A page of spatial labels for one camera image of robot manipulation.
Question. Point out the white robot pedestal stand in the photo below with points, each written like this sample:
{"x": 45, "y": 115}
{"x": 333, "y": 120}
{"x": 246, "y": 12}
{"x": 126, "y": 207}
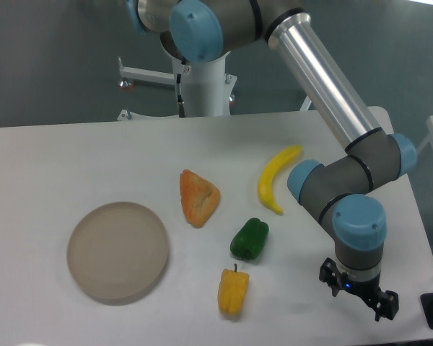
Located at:
{"x": 201, "y": 89}

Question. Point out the beige round plate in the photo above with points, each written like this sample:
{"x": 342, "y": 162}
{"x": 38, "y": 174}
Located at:
{"x": 118, "y": 252}

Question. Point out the green bell pepper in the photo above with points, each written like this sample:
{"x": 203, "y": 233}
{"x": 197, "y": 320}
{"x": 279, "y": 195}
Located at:
{"x": 249, "y": 241}

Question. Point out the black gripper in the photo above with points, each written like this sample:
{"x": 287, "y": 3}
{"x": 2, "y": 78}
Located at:
{"x": 362, "y": 283}

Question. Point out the orange triangular bread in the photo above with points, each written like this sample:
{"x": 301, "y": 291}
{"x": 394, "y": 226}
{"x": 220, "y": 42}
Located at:
{"x": 199, "y": 198}

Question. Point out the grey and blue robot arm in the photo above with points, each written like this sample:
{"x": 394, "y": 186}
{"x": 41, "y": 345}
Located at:
{"x": 199, "y": 34}

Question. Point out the yellow banana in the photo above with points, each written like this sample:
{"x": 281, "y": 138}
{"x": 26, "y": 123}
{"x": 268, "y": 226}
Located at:
{"x": 266, "y": 179}

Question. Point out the yellow bell pepper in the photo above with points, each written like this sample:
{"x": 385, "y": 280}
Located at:
{"x": 232, "y": 290}

